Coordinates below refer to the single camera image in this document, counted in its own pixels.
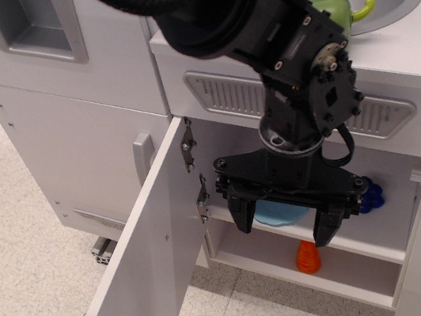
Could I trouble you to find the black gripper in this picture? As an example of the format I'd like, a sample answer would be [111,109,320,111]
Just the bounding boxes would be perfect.
[213,149,368,248]

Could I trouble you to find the white cabinet door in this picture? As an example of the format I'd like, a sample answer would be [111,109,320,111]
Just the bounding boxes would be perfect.
[85,117,207,316]

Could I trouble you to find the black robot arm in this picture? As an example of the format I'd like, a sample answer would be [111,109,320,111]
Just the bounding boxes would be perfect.
[99,0,368,247]

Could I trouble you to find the white toy kitchen cabinet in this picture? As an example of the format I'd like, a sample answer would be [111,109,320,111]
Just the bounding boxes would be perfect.
[0,0,421,316]

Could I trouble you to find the light blue toy plate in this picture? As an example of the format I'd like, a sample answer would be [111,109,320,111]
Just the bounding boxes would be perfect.
[254,200,309,227]

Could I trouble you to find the orange toy carrot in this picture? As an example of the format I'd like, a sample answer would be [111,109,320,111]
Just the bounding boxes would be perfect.
[296,241,321,275]

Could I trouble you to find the lower metal door hinge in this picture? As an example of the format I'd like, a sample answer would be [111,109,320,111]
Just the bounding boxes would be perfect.
[196,174,210,224]

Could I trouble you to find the metal door hinge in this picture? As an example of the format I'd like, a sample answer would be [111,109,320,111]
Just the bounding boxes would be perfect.
[180,117,197,173]
[196,174,210,224]

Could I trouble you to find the blue toy grapes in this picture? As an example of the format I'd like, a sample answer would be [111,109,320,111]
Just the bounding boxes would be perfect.
[359,176,385,214]

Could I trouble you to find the upper metal door hinge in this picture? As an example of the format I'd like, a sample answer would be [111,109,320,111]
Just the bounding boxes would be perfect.
[180,117,197,173]

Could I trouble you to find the green toy bell pepper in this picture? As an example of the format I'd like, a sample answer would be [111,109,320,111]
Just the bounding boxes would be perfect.
[309,0,376,37]

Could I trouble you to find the grey fridge door handle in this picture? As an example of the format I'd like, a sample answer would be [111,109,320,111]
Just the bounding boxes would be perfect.
[132,132,155,185]

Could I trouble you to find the aluminium extrusion rail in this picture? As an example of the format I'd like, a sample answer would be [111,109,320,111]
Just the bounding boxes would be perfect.
[91,237,119,265]

